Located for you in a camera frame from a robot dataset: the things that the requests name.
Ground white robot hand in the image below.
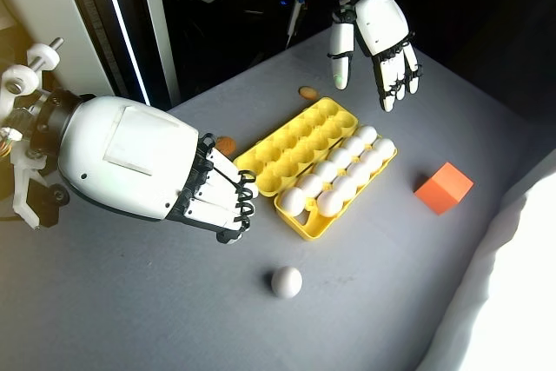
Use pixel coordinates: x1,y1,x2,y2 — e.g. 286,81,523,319
57,95,261,245
328,0,423,112

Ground white egg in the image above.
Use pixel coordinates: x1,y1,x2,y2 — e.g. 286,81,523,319
270,265,303,300
279,187,307,217
313,160,339,183
342,136,366,157
332,175,358,202
360,149,384,173
373,138,397,162
316,189,344,218
346,162,372,188
356,125,379,145
328,148,353,169
296,173,325,198

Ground yellow egg carton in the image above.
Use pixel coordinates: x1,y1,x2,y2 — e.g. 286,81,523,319
232,96,399,242

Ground round brown cookie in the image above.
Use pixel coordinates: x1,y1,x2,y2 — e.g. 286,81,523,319
215,136,238,156

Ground grey table cloth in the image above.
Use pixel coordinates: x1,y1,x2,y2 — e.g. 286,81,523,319
0,25,556,371

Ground orange cube block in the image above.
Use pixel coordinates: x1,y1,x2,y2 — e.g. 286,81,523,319
414,162,474,216

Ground bright white cloth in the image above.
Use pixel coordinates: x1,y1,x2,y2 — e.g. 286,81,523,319
416,166,556,371

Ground white frame post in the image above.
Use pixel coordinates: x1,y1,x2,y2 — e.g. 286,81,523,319
0,0,182,114

